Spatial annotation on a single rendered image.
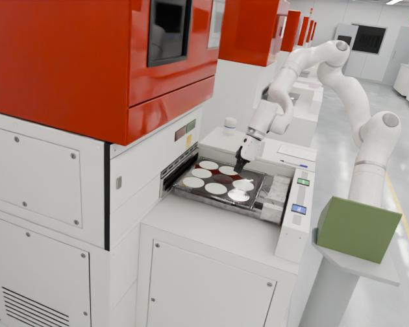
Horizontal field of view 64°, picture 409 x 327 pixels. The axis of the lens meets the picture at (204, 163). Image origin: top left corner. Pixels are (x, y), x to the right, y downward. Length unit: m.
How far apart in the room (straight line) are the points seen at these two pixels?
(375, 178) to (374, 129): 0.20
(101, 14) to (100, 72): 0.14
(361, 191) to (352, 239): 0.19
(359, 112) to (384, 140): 0.19
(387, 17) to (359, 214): 13.45
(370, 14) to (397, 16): 0.91
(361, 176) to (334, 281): 0.45
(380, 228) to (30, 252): 1.33
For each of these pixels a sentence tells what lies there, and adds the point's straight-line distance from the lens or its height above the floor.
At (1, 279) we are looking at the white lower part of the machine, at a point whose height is 0.45.
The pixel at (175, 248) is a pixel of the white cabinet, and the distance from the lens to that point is 1.33.
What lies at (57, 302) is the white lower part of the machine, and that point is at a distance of 1.57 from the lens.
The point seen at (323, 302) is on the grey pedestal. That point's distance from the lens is 1.60.
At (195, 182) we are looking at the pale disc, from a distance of 1.49.
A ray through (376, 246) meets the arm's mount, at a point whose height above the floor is 0.89.
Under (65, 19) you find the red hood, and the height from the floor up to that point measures 1.54.
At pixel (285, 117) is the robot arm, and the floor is 1.25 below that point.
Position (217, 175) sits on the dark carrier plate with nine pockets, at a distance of 1.59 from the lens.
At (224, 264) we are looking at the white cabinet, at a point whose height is 0.76.
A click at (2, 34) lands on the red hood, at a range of 1.18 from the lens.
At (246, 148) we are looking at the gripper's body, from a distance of 1.40.
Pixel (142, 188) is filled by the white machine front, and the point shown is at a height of 0.97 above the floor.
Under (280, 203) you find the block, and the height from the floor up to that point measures 0.90.
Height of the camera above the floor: 1.60
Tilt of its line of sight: 25 degrees down
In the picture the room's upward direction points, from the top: 8 degrees clockwise
